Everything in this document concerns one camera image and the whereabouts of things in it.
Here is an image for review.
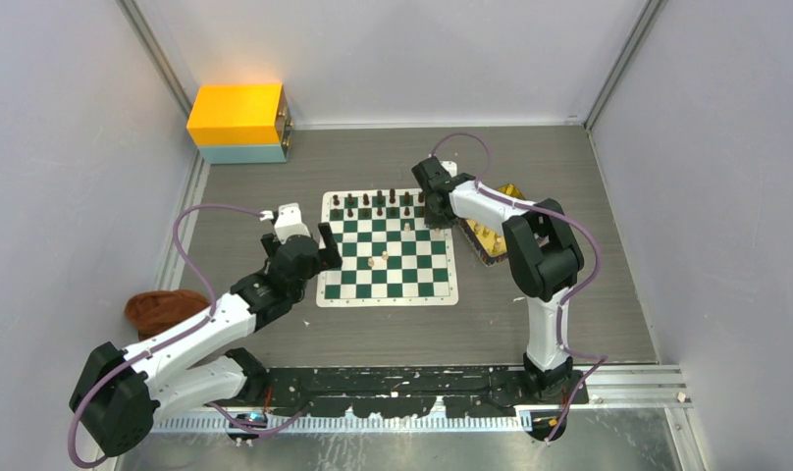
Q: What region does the gold tin box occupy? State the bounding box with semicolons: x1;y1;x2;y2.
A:
450;182;525;266

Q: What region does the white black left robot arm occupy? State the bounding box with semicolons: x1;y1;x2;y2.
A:
68;223;342;458

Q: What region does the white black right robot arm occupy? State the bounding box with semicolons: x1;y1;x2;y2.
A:
411;156;584;403

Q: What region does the green white chess board mat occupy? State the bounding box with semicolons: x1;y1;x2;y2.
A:
316;188;459;308

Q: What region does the light blue box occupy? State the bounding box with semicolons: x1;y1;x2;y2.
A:
198;125;294;165

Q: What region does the brown cloth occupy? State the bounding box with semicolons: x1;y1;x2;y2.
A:
124;289;210;340

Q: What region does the yellow box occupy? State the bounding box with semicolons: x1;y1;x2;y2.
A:
186;82;291;146

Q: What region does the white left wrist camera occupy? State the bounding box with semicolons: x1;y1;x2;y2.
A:
259;202;311;244

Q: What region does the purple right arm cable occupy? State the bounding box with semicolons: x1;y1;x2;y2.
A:
430;132;609;445

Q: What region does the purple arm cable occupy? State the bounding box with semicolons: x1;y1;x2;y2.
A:
430;132;609;445
66;203;305;469

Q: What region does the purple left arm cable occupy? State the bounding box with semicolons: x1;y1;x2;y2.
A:
66;203;305;469

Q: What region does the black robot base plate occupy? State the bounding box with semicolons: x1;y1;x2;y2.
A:
203;363;590;420

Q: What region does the aluminium frame rail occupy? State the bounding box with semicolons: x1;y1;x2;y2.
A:
110;367;697;437

